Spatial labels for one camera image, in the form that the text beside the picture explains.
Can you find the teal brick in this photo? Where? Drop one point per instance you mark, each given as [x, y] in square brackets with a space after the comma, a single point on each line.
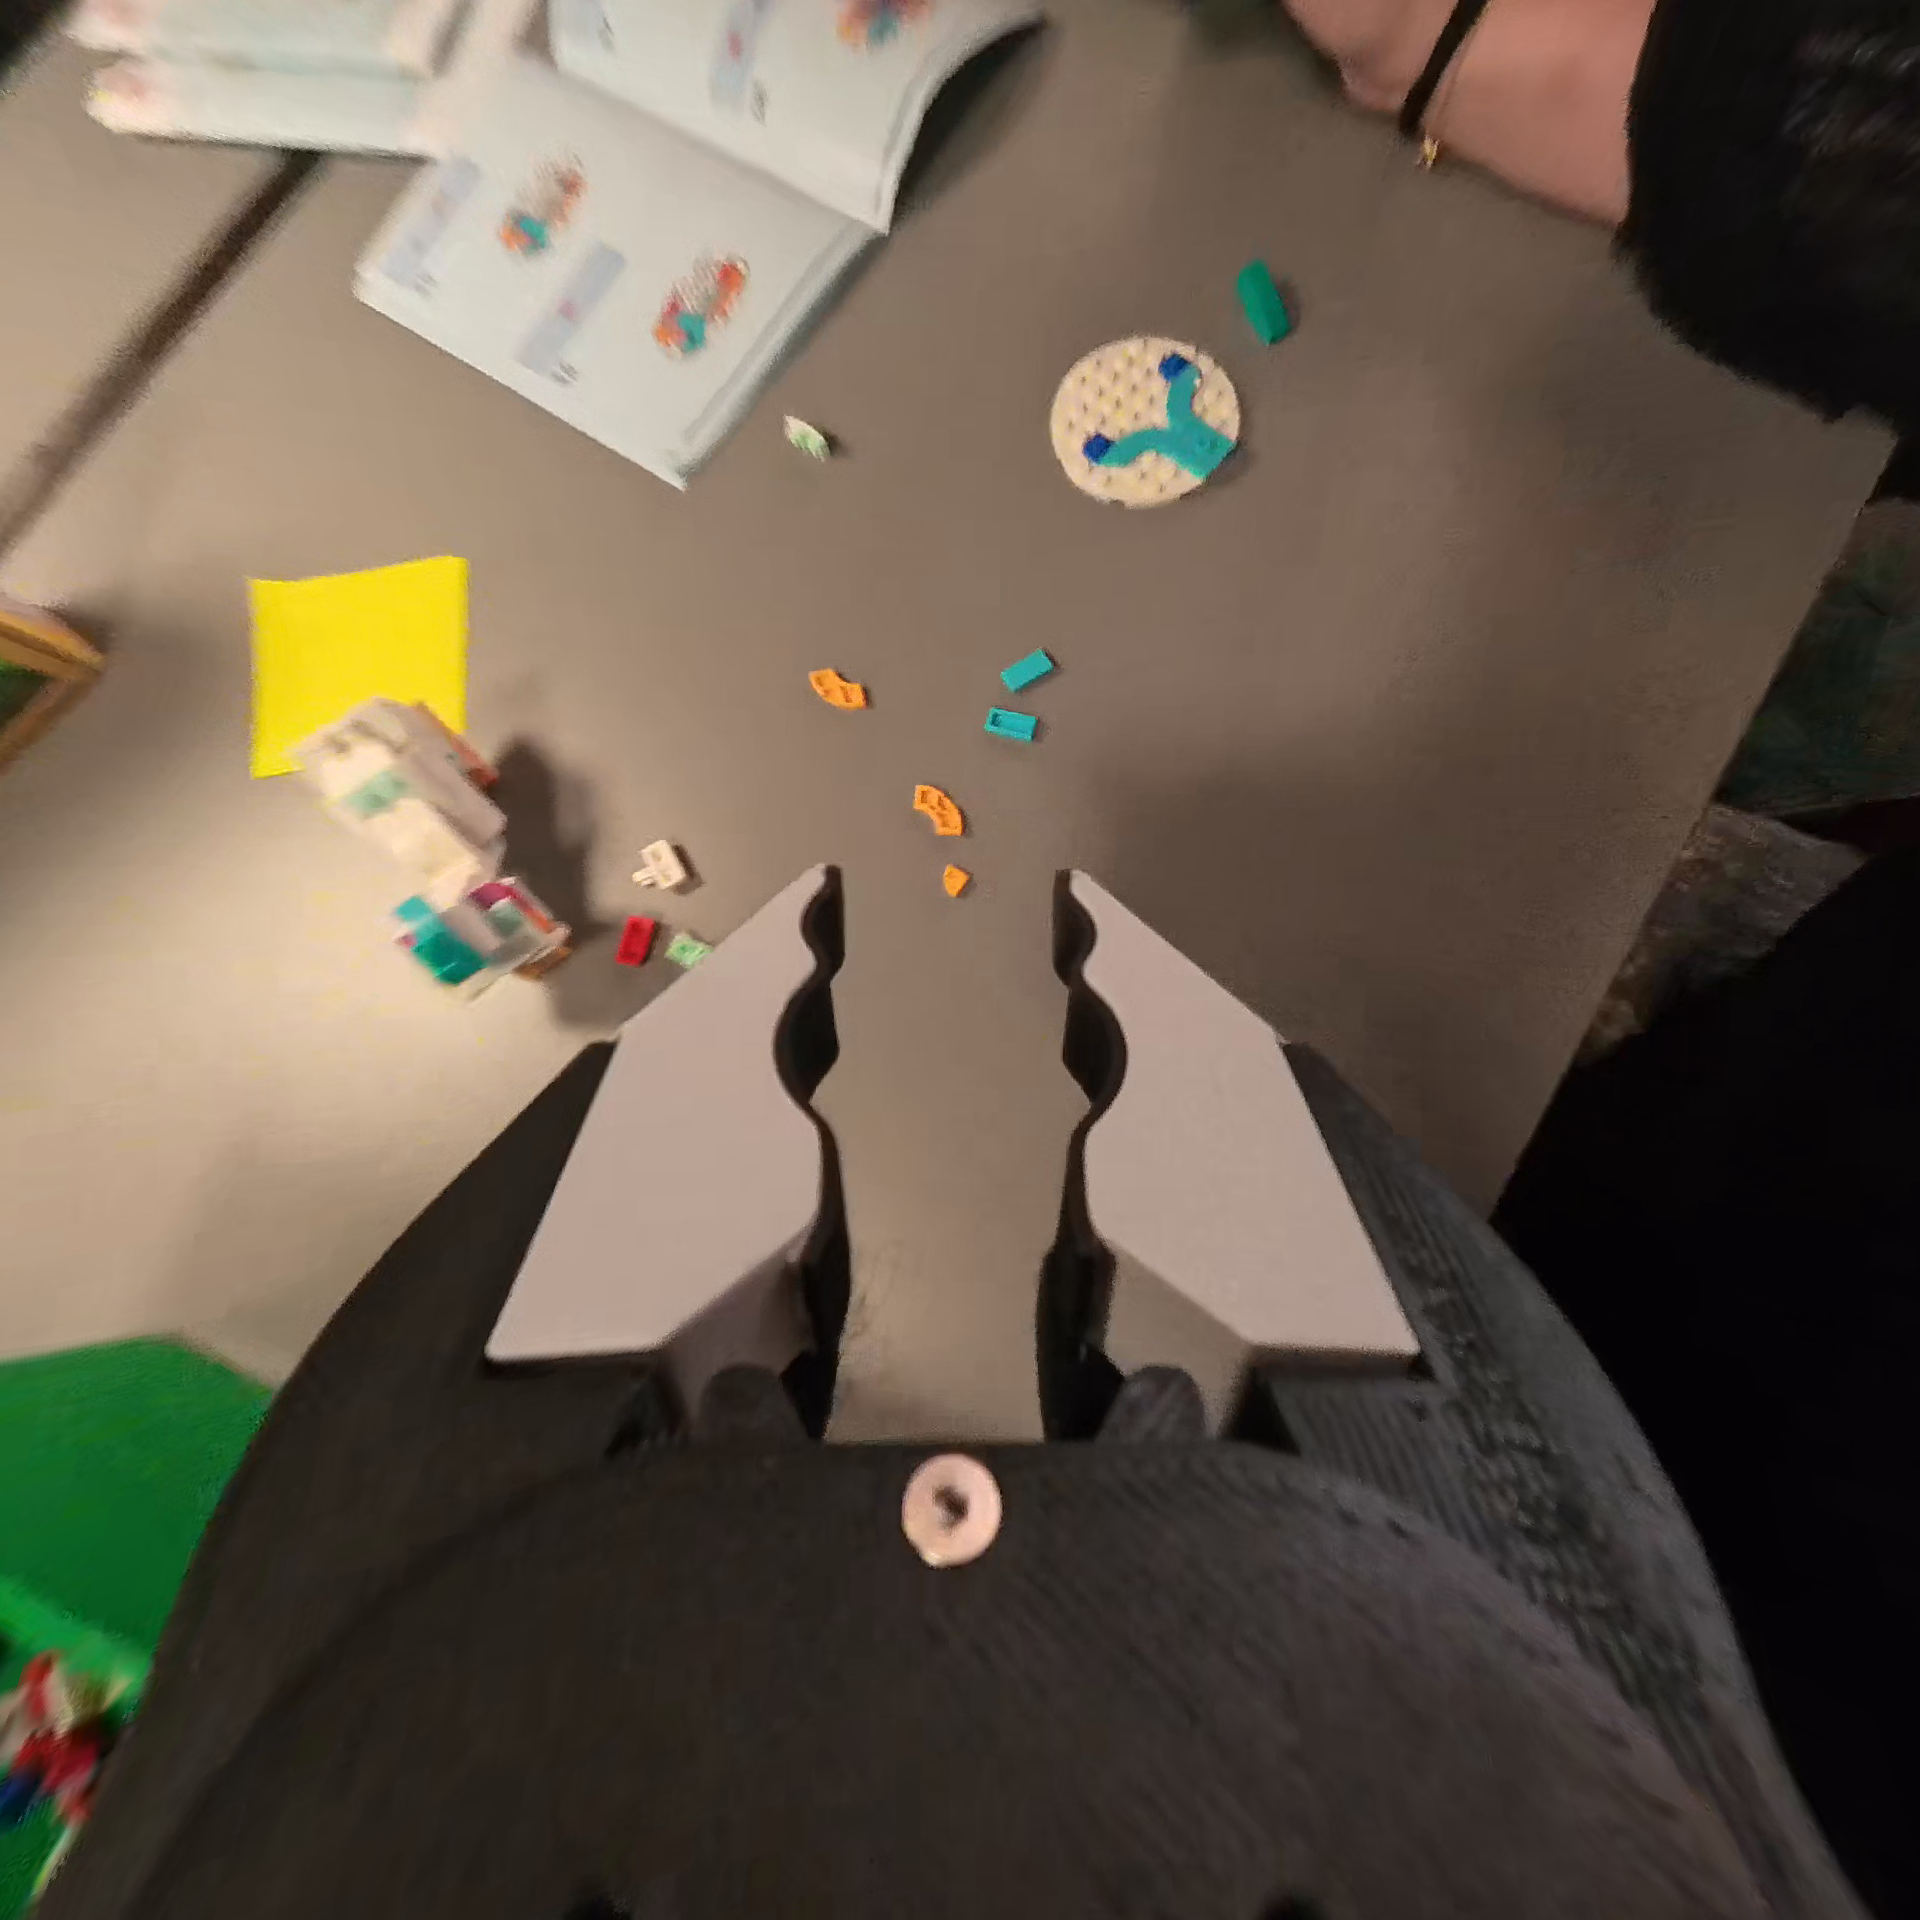
[1261, 300]

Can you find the person's right forearm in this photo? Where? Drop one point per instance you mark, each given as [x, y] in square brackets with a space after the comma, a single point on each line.
[1558, 107]

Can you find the yellow paper note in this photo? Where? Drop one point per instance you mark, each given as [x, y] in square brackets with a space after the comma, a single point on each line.
[352, 645]

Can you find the white small brick piece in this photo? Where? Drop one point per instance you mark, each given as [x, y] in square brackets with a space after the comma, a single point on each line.
[661, 868]

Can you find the round white brick plate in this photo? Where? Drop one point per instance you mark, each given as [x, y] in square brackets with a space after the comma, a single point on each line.
[1109, 382]

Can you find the pale green small brick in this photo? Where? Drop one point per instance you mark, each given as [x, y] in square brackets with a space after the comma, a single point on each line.
[808, 437]

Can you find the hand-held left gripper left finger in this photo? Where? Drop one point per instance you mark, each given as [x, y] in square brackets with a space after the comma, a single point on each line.
[674, 1184]

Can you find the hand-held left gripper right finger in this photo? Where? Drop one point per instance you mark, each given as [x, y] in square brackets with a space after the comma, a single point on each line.
[1230, 1200]

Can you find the orange curved tile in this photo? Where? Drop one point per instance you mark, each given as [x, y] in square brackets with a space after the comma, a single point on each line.
[940, 810]
[837, 690]

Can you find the pile of assorted bricks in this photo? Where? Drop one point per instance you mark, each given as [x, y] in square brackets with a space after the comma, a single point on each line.
[52, 1747]

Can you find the closed instruction booklet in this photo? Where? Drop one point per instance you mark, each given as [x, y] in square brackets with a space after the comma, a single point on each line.
[253, 114]
[269, 30]

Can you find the white brick animal model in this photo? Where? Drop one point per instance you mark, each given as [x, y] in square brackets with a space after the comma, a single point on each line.
[404, 810]

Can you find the red small brick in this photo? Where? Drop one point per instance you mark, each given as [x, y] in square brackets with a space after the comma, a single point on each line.
[636, 940]

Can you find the black wrist band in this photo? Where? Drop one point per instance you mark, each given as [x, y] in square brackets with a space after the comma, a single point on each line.
[1444, 60]

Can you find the open instruction booklet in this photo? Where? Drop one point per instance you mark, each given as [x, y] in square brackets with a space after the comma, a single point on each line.
[614, 375]

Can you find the person's right hand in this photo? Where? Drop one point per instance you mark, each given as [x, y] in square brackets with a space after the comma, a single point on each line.
[1348, 45]

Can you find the green plastic bin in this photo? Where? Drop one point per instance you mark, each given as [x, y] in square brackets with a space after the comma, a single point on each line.
[120, 1471]

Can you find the teal flat tile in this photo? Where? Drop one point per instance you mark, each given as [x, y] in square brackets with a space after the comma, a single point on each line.
[1011, 725]
[1027, 669]

